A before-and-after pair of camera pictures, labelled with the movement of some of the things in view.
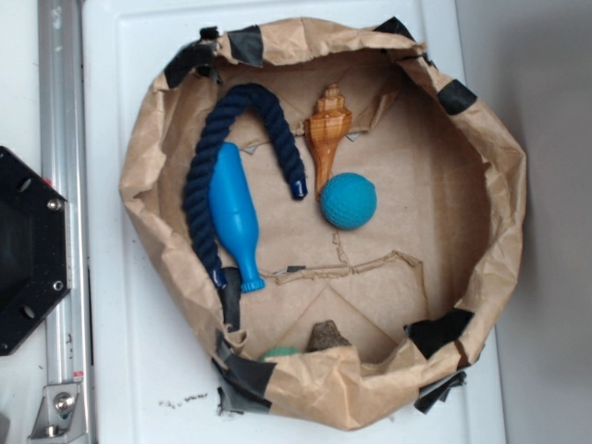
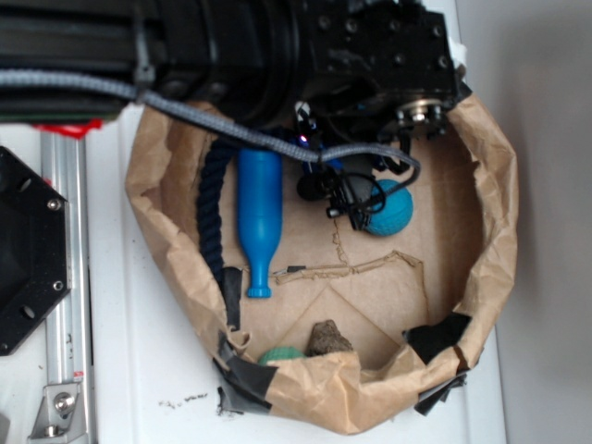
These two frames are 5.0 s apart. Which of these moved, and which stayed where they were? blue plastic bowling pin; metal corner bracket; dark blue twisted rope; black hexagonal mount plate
Moved: dark blue twisted rope; blue plastic bowling pin
Stayed: metal corner bracket; black hexagonal mount plate
